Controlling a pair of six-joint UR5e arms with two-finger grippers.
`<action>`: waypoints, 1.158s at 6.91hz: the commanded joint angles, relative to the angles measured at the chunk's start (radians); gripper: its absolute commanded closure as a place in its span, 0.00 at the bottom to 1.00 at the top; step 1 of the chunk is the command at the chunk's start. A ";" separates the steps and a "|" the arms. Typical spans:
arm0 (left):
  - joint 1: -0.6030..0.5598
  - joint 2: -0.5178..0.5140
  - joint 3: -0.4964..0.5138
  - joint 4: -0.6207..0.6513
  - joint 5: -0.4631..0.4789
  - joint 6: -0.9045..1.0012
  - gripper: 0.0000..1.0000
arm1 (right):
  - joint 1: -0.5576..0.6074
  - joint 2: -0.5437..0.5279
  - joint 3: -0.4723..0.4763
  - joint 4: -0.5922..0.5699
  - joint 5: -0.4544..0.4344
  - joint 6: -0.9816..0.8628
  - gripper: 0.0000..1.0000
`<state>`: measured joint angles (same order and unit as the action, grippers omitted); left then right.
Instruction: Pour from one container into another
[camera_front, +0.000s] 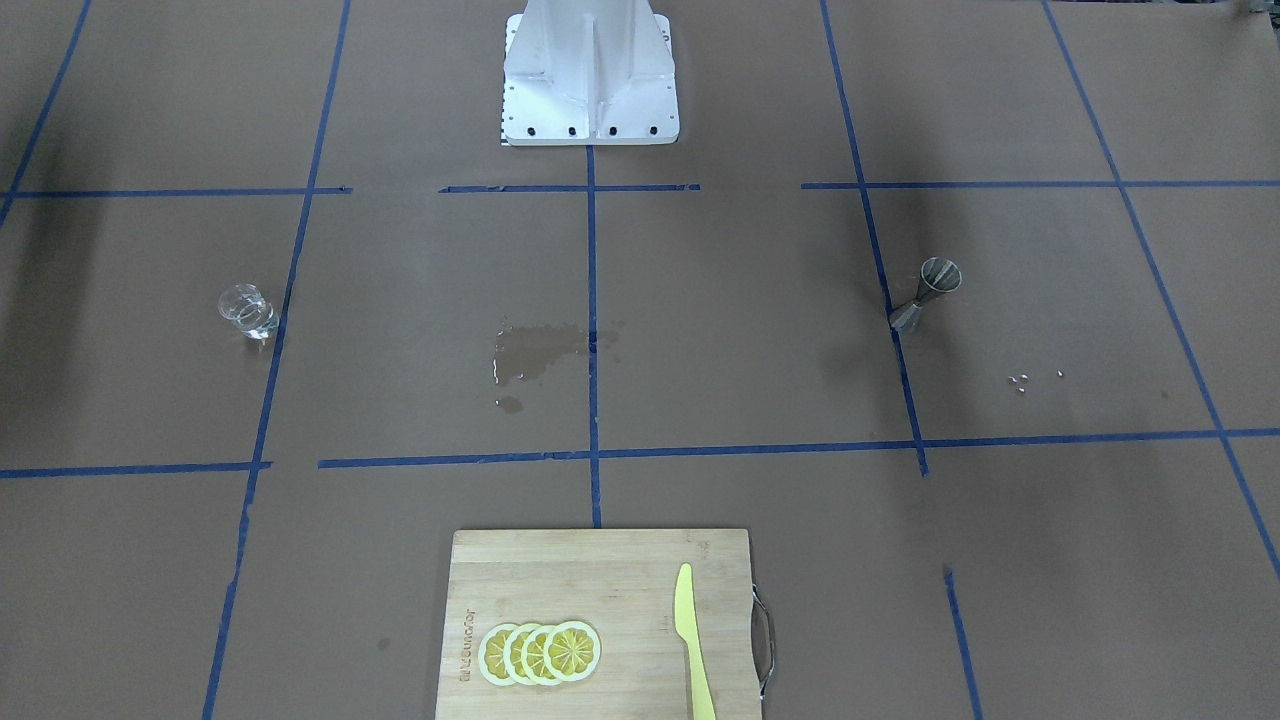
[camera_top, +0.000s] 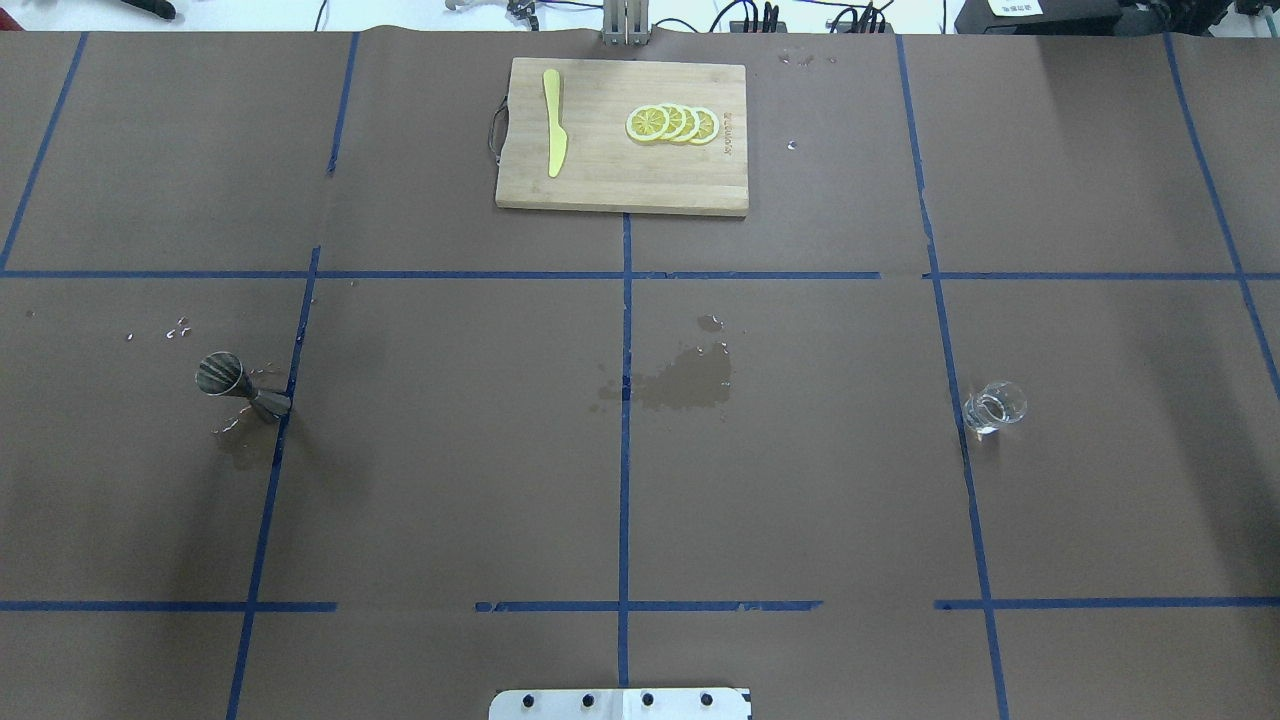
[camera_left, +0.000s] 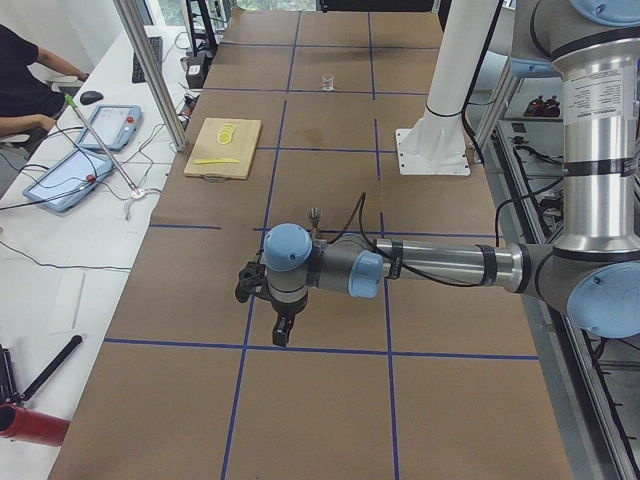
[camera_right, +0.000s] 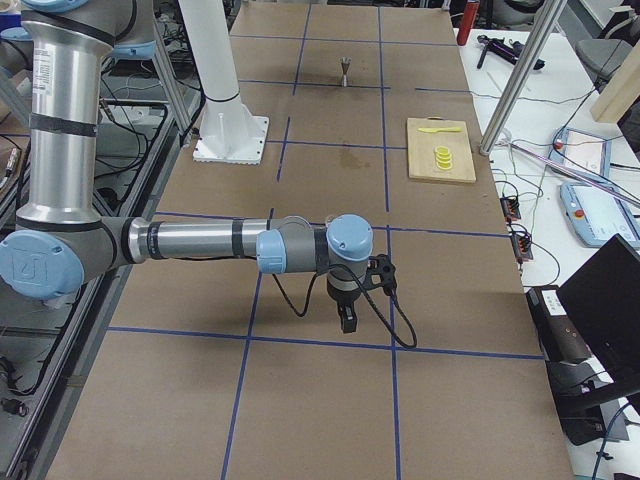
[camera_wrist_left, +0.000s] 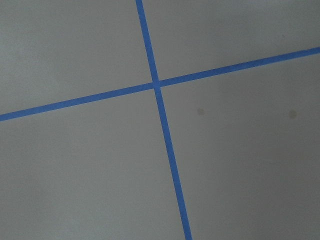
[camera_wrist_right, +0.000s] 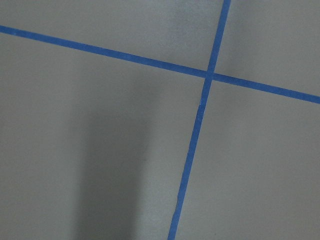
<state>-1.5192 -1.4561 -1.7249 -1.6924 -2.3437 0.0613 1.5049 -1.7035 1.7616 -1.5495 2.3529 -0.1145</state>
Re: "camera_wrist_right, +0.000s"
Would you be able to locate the blue tape line crosswise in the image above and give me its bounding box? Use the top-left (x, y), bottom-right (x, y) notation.
top-left (0, 25), bottom-right (320, 104)

